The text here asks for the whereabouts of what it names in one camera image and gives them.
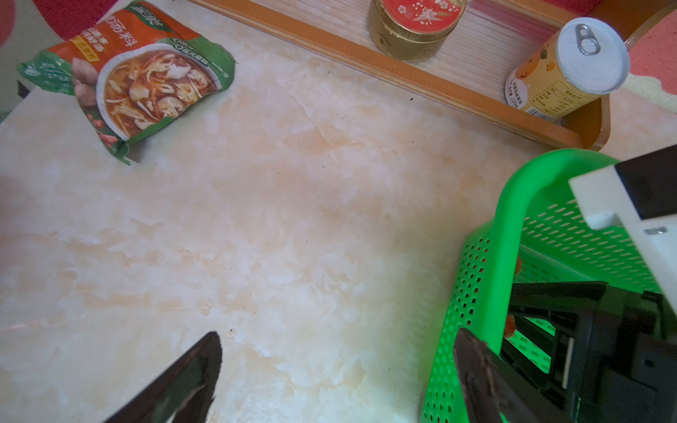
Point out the soup seasoning packet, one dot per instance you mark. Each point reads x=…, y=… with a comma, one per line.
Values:
x=133, y=74

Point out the yellow pull-tab can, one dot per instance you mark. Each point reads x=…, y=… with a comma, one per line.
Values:
x=584, y=61

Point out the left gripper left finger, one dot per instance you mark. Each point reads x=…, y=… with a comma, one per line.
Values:
x=182, y=393

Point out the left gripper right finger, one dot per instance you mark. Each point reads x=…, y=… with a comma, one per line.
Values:
x=493, y=391

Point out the red round tin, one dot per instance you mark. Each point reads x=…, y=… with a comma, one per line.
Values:
x=413, y=30

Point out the green plastic basket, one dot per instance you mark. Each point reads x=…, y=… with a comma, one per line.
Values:
x=538, y=235

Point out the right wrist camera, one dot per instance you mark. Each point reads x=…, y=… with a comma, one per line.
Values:
x=639, y=195

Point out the wooden three-tier shelf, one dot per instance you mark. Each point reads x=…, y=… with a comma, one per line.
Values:
x=468, y=73

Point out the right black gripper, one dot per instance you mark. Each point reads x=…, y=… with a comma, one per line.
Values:
x=612, y=351

